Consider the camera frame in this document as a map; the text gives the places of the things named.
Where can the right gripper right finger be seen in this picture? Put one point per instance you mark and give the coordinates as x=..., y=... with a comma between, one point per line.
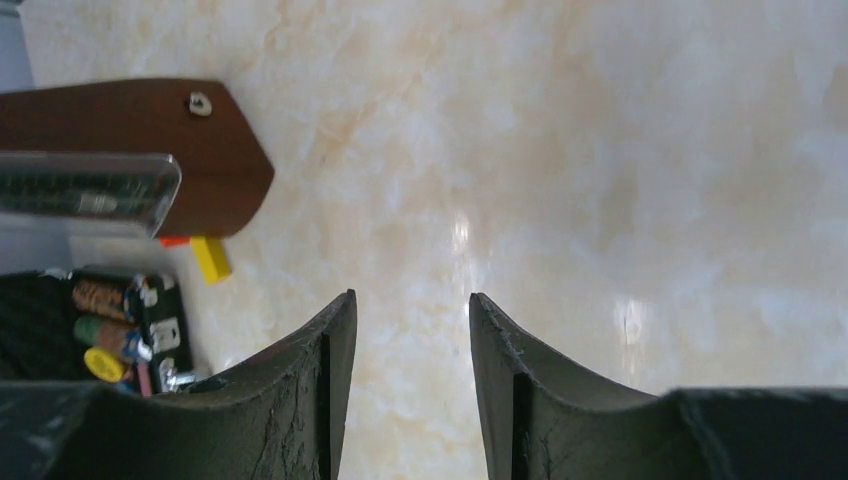
x=545, y=416

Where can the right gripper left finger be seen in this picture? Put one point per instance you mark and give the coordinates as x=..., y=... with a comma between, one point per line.
x=280, y=414

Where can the yellow block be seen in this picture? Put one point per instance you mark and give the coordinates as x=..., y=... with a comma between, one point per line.
x=211, y=258

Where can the yellow poker chip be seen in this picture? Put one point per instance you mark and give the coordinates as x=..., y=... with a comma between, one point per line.
x=104, y=366

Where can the black poker chip case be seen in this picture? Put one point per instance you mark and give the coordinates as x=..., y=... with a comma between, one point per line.
x=49, y=318

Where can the orange block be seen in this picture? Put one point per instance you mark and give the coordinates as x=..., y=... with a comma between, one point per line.
x=174, y=242

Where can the brown wooden metronome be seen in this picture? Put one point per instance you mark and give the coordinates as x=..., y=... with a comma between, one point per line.
x=140, y=158

